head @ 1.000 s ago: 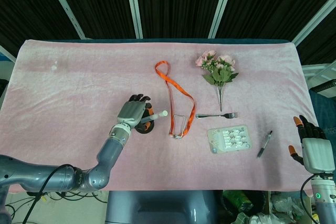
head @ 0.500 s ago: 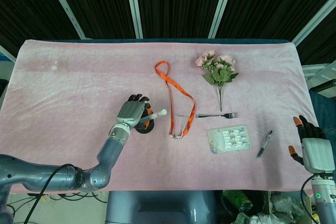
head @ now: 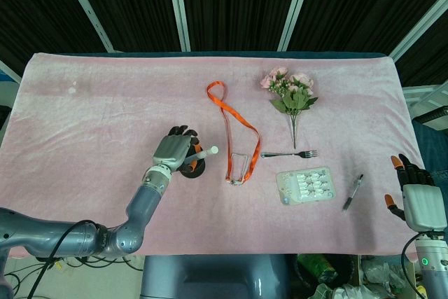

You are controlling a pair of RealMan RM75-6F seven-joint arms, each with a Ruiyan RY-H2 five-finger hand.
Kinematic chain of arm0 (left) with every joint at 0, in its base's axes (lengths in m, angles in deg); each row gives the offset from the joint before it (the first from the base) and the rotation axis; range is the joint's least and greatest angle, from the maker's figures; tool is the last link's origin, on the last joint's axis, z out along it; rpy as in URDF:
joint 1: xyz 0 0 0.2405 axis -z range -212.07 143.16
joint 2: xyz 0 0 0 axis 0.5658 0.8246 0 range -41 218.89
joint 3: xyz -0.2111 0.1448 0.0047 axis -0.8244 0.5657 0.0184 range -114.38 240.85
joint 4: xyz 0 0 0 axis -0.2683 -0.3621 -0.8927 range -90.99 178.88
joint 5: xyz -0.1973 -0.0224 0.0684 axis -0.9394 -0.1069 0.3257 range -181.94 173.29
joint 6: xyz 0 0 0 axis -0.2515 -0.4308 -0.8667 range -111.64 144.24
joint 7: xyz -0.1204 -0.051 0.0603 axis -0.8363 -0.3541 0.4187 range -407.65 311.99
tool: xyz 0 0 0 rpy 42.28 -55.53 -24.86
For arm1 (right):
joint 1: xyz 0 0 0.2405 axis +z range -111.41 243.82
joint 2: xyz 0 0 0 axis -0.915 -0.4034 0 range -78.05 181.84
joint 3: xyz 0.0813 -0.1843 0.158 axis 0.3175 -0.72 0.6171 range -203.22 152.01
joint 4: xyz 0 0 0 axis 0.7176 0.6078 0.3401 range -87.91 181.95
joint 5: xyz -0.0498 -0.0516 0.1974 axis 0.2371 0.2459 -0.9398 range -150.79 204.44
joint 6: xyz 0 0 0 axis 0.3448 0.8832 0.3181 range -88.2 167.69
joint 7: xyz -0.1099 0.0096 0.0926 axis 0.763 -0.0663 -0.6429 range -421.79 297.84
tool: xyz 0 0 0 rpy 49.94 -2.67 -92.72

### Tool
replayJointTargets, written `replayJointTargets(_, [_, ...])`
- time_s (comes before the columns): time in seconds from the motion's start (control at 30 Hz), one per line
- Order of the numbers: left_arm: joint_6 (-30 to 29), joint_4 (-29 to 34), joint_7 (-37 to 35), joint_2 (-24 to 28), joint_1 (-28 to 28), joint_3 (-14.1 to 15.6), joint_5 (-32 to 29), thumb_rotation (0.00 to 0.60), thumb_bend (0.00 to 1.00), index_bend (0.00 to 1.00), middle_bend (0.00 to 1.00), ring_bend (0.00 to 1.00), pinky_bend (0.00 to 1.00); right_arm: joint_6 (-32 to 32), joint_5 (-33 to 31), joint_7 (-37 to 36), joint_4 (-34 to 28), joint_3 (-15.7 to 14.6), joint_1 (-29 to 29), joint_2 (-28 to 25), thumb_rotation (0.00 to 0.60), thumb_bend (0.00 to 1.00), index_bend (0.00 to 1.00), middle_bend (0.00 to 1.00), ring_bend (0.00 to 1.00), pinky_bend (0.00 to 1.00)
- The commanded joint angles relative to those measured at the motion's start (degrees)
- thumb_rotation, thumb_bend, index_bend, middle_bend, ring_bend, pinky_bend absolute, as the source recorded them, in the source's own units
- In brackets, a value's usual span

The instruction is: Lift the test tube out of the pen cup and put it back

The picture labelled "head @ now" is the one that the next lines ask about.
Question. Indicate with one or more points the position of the blue fabric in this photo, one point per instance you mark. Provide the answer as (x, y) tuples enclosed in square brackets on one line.
[(434, 145)]

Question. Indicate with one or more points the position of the pill blister pack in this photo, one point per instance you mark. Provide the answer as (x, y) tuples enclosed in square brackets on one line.
[(304, 187)]

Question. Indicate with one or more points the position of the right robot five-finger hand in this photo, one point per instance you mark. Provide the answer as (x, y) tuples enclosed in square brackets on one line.
[(423, 208)]

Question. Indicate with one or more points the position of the grey metal rack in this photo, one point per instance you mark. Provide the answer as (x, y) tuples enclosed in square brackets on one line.
[(420, 96)]

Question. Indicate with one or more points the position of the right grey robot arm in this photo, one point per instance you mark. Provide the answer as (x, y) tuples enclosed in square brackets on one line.
[(432, 267)]

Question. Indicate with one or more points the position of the black mesh cup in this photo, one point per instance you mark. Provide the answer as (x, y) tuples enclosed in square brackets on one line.
[(196, 173)]

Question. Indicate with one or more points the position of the black bin with green bag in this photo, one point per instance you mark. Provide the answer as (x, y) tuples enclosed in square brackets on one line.
[(346, 267)]

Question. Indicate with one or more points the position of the black pen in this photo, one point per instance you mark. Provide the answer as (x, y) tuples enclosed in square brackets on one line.
[(353, 192)]

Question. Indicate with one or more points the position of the white metal frame post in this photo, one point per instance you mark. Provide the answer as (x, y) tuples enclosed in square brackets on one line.
[(87, 8), (297, 5), (178, 5), (420, 26)]

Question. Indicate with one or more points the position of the clear badge holder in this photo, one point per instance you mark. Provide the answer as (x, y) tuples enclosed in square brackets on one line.
[(241, 167)]

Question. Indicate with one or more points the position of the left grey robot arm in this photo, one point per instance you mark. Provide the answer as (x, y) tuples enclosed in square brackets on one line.
[(140, 215)]

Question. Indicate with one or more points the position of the grey robot torso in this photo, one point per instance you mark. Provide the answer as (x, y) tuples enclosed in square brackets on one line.
[(210, 278)]

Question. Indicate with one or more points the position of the pink plush table cloth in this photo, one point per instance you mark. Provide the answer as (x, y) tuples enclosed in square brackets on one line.
[(105, 120)]

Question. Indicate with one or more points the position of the crumpled clear plastic bag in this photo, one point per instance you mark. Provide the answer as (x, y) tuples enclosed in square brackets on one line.
[(378, 271)]

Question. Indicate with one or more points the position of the black curtain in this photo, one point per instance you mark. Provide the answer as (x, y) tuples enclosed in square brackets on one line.
[(238, 5)]

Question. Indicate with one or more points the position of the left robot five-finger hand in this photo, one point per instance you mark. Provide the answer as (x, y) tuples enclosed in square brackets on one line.
[(171, 152)]

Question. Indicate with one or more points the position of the clear tube with white cap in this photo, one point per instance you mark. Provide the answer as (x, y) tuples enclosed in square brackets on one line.
[(206, 153)]

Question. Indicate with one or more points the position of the pink artificial flower bouquet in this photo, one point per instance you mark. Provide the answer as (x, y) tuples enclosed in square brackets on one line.
[(294, 99)]

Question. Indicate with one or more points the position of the silver metal fork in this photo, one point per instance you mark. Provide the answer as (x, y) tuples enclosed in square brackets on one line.
[(280, 154)]

